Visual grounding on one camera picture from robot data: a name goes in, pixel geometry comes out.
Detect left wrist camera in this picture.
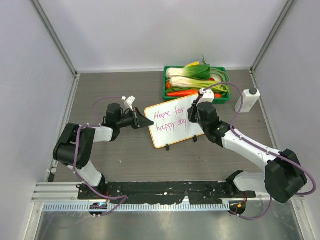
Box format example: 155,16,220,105
121,95,136,111

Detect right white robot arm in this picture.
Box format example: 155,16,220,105
187,101,308,204

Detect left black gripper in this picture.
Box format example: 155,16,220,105
116,108,153,130

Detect large orange carrot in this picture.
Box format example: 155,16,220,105
166,89,199,97

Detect small orange carrot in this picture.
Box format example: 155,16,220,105
214,93,222,98

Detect white slotted cable duct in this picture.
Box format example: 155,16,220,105
42,201,230,213

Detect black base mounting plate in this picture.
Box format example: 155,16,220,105
77,180,257,205

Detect upper bok choy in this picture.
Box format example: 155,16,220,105
165,64,211,80

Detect yellow pepper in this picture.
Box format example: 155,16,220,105
185,61,200,68

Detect lower bok choy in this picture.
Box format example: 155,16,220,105
165,76,220,93

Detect small orange-framed whiteboard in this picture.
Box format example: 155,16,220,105
144,94,204,149

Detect green long beans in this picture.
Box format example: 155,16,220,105
210,67,230,94

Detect bok choy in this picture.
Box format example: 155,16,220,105
165,64,211,80
165,76,220,93

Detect white bottle grey cap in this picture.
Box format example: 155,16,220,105
234,87,261,114

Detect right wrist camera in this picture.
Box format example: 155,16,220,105
198,88,215,104

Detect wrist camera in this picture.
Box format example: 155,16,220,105
198,88,215,104
121,95,136,111

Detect green plastic crate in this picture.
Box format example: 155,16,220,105
162,62,231,104

